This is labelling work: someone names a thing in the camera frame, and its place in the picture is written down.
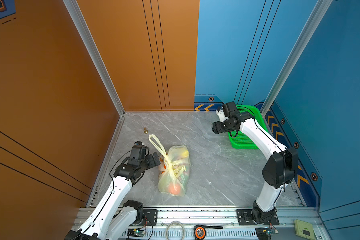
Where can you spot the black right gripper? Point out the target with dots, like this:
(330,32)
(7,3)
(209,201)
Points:
(216,128)

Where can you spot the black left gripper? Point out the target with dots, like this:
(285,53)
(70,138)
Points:
(152,163)

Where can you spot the green plastic mesh basket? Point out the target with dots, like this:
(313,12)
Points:
(250,134)

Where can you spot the yellowish translucent plastic bag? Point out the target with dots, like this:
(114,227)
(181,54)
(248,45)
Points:
(174,168)

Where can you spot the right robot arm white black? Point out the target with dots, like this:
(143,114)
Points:
(278,172)

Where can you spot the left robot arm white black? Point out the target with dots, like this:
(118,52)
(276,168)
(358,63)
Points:
(105,222)

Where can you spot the green circuit board left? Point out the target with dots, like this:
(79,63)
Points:
(136,233)

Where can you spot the green circuit board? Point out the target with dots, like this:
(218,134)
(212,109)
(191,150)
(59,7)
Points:
(136,233)
(266,233)

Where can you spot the orange black tape measure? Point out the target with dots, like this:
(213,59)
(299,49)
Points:
(200,231)

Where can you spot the green circuit board right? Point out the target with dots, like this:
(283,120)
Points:
(266,233)

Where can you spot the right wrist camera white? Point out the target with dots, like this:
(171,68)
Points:
(221,115)

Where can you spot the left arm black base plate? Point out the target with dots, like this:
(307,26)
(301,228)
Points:
(150,215)

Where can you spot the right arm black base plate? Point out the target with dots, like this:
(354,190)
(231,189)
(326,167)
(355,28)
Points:
(255,216)

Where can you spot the light green switch box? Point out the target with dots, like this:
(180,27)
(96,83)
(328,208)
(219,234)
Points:
(304,230)

